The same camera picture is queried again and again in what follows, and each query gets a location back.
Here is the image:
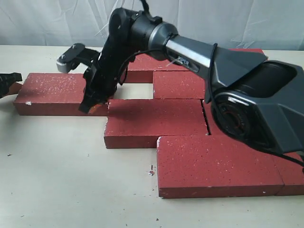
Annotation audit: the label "white wrinkled backdrop curtain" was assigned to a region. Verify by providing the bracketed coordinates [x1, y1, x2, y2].
[0, 0, 304, 50]

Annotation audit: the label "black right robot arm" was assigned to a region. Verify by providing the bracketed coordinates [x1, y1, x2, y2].
[79, 1, 304, 159]

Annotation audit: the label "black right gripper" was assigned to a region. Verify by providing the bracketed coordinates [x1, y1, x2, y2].
[78, 58, 119, 114]

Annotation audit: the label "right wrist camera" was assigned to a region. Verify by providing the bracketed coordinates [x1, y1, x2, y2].
[56, 43, 100, 74]

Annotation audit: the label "red brick third row right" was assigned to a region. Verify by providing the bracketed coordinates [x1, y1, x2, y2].
[203, 101, 224, 136]

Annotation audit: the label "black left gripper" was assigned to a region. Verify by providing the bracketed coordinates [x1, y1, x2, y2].
[0, 72, 22, 97]

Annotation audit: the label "red brick pushed sideways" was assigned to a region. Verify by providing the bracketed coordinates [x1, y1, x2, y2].
[104, 99, 208, 149]

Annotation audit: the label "red brick front large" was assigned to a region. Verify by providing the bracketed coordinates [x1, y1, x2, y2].
[157, 136, 284, 199]

